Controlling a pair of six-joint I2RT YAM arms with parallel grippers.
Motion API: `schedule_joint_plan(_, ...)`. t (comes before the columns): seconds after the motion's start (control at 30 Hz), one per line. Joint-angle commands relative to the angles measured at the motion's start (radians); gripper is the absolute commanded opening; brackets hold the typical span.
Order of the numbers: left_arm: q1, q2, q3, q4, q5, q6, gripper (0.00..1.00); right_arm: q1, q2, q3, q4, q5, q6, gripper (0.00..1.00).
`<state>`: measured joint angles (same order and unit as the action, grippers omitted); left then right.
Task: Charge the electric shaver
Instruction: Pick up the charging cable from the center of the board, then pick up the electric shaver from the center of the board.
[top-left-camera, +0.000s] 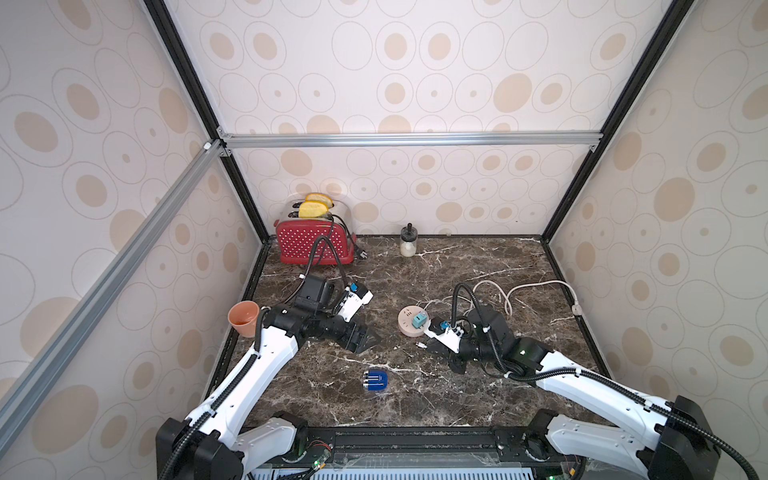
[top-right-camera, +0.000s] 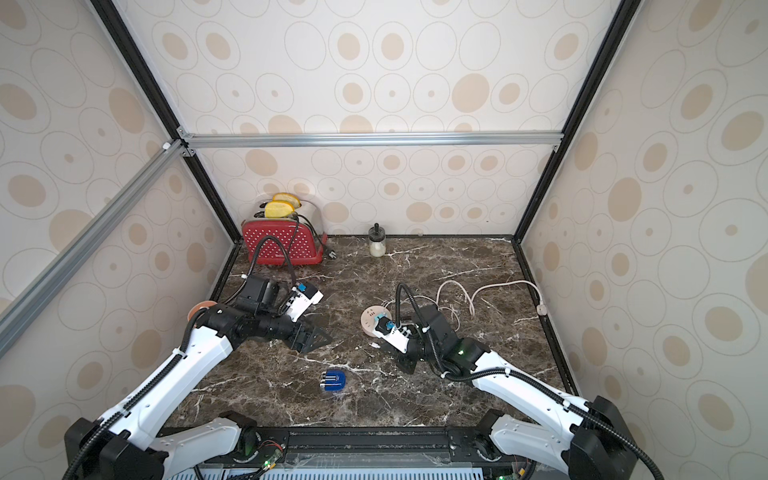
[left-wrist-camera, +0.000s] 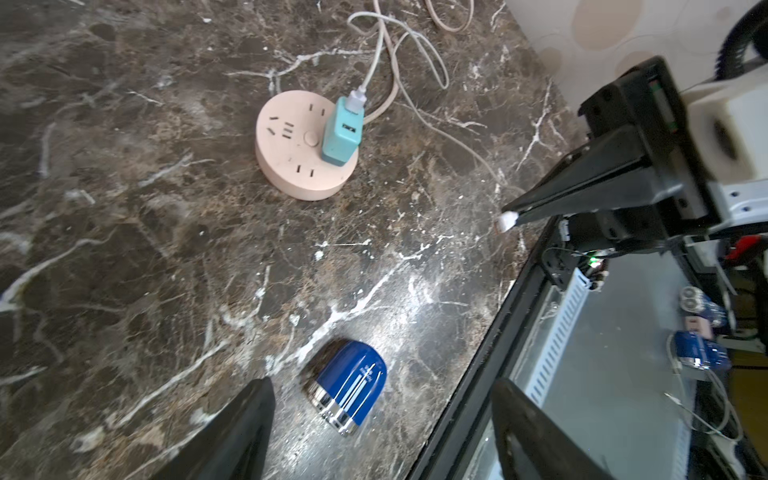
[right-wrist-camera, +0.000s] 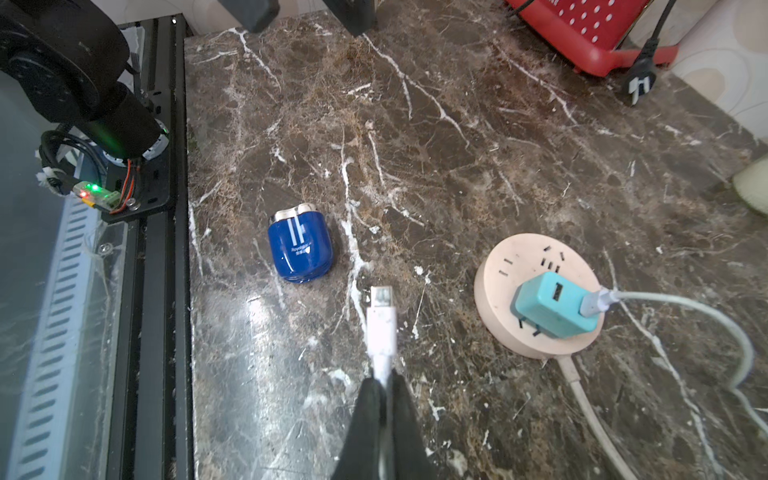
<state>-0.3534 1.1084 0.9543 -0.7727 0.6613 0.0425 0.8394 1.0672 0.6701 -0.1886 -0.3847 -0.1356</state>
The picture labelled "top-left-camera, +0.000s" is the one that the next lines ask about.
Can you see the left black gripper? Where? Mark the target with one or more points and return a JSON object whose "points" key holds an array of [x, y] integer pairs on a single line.
{"points": [[358, 341]]}

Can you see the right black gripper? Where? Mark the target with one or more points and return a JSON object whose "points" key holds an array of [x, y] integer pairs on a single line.
{"points": [[455, 355]]}

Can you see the teal USB wall charger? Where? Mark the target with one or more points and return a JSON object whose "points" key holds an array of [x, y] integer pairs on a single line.
{"points": [[420, 320]]}

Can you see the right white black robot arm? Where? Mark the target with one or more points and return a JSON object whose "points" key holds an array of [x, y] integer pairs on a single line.
{"points": [[644, 434]]}

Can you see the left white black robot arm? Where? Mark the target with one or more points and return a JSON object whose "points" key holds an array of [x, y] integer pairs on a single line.
{"points": [[252, 384]]}

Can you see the round pink power strip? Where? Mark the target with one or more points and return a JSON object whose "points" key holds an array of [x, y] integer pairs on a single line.
{"points": [[404, 321]]}

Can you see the red polka dot toaster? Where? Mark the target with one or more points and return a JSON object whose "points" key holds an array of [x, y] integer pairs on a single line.
{"points": [[296, 237]]}

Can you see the orange plastic cup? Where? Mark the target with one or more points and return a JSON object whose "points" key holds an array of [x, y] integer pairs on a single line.
{"points": [[243, 317]]}

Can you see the small glass bottle black cap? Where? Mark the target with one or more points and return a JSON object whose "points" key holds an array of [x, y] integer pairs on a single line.
{"points": [[408, 241]]}

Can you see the front yellow toast slice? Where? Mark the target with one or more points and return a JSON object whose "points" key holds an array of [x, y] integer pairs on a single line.
{"points": [[312, 210]]}

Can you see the yellow toast slice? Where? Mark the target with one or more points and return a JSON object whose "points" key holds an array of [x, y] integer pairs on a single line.
{"points": [[320, 198], [312, 210]]}

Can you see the back yellow toast slice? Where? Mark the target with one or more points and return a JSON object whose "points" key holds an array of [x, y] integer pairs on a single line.
{"points": [[320, 198]]}

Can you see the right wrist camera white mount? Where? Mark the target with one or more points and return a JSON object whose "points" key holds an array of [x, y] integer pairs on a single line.
{"points": [[449, 336]]}

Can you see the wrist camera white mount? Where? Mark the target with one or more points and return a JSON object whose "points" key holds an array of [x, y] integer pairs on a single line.
{"points": [[355, 296], [449, 336]]}

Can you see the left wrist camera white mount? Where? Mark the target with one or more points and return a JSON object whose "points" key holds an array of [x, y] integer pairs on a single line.
{"points": [[355, 296]]}

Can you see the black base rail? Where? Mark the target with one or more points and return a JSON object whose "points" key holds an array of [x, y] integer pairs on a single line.
{"points": [[414, 441]]}

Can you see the left slanted aluminium frame bar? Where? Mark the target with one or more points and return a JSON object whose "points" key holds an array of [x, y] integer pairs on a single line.
{"points": [[38, 379]]}

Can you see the horizontal aluminium frame bar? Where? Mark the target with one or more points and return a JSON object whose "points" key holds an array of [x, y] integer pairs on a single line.
{"points": [[419, 139]]}

